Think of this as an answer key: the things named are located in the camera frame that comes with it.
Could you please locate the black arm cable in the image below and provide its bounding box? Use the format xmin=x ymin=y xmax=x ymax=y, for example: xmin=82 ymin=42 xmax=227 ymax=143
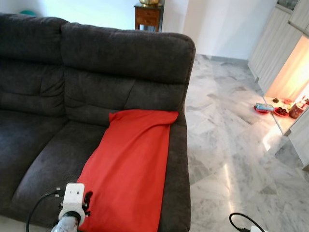
xmin=26 ymin=188 xmax=63 ymax=232
xmin=229 ymin=213 xmax=266 ymax=232

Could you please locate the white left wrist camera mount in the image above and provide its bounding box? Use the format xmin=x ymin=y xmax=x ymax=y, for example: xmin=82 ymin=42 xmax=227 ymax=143
xmin=59 ymin=182 xmax=85 ymax=228

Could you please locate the light wooden wall cabinet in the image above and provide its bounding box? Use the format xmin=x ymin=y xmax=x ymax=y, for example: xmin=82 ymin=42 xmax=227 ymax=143
xmin=248 ymin=0 xmax=309 ymax=170

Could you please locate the brown wooden cabinet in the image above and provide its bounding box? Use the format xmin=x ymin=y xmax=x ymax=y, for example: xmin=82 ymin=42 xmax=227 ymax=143
xmin=134 ymin=2 xmax=165 ymax=32

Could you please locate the red pillow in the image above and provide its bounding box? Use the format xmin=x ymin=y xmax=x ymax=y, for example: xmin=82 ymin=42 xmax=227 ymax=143
xmin=77 ymin=109 xmax=179 ymax=232

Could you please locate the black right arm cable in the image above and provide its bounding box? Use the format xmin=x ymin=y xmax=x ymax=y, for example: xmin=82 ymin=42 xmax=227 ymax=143
xmin=229 ymin=213 xmax=266 ymax=232

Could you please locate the grey-brown fabric sofa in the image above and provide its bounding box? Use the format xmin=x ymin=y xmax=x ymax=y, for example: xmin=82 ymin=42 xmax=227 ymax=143
xmin=0 ymin=13 xmax=196 ymax=232

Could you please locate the red plate with blue packet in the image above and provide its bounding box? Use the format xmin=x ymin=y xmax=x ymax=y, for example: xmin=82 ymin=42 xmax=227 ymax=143
xmin=254 ymin=103 xmax=275 ymax=115

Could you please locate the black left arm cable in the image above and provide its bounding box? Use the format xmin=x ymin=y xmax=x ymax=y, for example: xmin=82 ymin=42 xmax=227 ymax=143
xmin=26 ymin=188 xmax=63 ymax=232

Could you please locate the red plate with dark fruit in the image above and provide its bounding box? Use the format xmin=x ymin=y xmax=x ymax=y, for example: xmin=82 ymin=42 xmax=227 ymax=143
xmin=274 ymin=106 xmax=290 ymax=117

